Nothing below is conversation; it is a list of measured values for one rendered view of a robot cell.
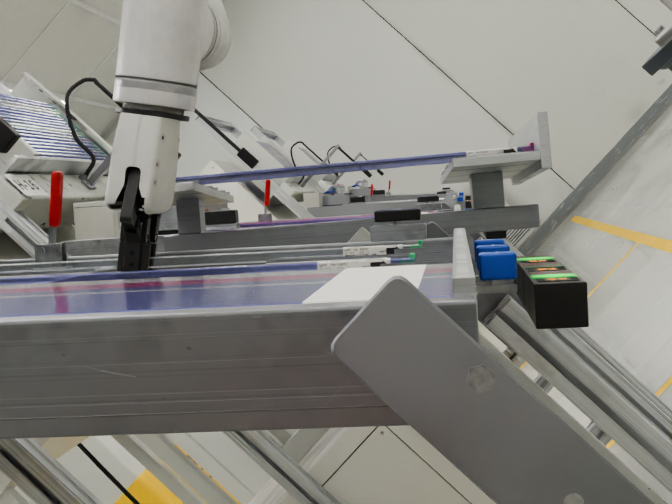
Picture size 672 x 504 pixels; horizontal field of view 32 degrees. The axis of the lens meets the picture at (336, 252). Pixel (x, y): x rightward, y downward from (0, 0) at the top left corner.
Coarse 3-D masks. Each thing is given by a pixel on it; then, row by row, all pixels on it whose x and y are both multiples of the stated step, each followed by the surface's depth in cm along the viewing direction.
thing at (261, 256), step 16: (160, 256) 121; (176, 256) 120; (192, 256) 120; (208, 256) 119; (224, 256) 119; (240, 256) 119; (256, 256) 119; (272, 256) 119; (288, 256) 119; (304, 256) 118; (320, 256) 118; (336, 256) 118; (0, 272) 122; (16, 272) 122
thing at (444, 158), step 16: (368, 160) 139; (384, 160) 139; (400, 160) 139; (416, 160) 139; (432, 160) 139; (448, 160) 139; (192, 176) 140; (208, 176) 140; (224, 176) 140; (240, 176) 140; (256, 176) 140; (272, 176) 140; (288, 176) 140
